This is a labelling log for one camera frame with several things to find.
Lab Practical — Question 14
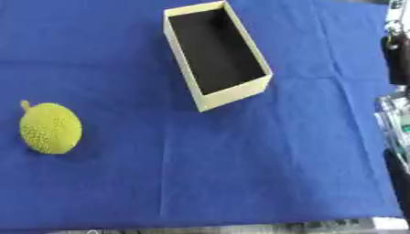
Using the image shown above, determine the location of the tan cardboard box black inside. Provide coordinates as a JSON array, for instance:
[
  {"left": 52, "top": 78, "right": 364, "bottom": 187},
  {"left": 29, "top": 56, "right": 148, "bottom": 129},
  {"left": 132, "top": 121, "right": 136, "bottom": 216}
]
[{"left": 161, "top": 0, "right": 275, "bottom": 113}]

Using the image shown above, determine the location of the yellow-green spiky durian toy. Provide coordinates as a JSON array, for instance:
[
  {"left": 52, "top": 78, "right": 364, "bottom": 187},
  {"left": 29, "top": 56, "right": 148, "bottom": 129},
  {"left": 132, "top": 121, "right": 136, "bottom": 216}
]
[{"left": 17, "top": 100, "right": 85, "bottom": 155}]

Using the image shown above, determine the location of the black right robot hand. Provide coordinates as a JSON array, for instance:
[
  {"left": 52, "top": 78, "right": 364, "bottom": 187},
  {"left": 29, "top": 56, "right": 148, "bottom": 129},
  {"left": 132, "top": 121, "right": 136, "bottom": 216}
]
[{"left": 379, "top": 19, "right": 410, "bottom": 87}]

